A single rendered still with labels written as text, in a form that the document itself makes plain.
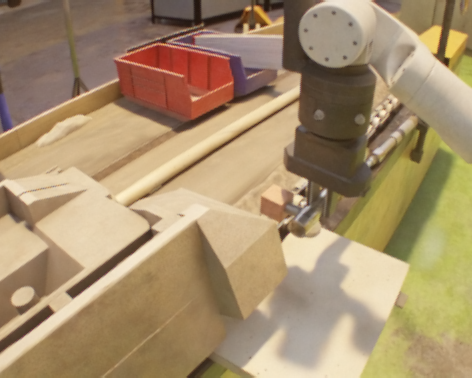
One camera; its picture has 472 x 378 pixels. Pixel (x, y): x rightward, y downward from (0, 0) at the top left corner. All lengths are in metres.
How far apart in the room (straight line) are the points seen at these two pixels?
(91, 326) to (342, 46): 0.34
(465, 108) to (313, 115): 0.17
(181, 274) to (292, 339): 0.21
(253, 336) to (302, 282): 0.12
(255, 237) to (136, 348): 0.18
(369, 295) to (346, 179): 0.21
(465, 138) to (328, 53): 0.17
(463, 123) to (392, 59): 0.11
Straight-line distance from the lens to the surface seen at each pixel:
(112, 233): 0.45
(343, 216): 0.76
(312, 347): 0.53
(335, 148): 0.45
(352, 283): 0.61
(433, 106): 0.41
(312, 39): 0.38
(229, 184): 0.84
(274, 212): 0.53
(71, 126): 1.15
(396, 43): 0.45
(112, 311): 0.35
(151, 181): 0.82
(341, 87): 0.41
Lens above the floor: 1.26
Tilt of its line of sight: 38 degrees down
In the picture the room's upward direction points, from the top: straight up
